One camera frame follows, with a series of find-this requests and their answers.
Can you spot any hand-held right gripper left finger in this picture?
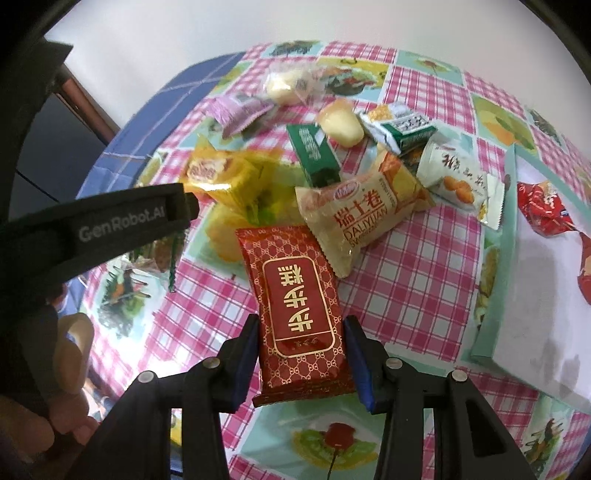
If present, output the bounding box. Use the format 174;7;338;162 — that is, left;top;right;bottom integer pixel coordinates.
69;314;262;480

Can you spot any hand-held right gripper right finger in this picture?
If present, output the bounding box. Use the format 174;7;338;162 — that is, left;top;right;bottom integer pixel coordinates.
343;315;537;480

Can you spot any yellow snack packet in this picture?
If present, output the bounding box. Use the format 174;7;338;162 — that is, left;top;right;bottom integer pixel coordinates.
184;135;280;219

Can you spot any clear packet with green edge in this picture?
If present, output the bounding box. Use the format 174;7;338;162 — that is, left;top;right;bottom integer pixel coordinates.
131;219;186;295

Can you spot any red gold-patterned snack packet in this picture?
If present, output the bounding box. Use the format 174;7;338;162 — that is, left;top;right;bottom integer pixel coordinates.
235;224;357;408

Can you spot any dark green snack packet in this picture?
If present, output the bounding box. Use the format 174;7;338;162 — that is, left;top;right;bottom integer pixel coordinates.
286;123;343;188

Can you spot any cream swiss roll packet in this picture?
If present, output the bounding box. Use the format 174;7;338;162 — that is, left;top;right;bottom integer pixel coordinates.
294;151;436;279

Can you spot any mint-edged white box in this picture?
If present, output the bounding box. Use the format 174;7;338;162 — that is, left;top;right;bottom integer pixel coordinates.
470;142;591;403

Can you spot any white packet with orange balls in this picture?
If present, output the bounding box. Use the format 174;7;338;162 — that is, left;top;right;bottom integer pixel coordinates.
417;137;505;230

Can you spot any red candy packet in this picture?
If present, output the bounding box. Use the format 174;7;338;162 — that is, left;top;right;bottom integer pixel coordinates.
516;180;583;239

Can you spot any person's left hand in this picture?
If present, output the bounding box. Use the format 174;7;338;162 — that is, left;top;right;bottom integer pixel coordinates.
0;313;101;468

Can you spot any blue checked cloth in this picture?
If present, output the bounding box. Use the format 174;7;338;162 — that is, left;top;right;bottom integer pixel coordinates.
76;52;247;200

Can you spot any purple snack packet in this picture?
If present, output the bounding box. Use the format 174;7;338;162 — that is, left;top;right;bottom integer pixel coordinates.
204;92;279;140

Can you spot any dark wooden furniture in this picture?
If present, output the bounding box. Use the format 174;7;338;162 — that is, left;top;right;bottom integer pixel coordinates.
9;62;122;217

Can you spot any clear packet with yellow cake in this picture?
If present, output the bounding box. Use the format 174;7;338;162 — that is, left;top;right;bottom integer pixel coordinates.
264;61;326;108

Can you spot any small yellow cake packet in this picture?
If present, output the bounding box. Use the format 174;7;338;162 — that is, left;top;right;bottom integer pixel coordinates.
316;98;366;149

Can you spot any green and white snack packet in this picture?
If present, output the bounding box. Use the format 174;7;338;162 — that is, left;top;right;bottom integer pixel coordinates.
359;102;438;156

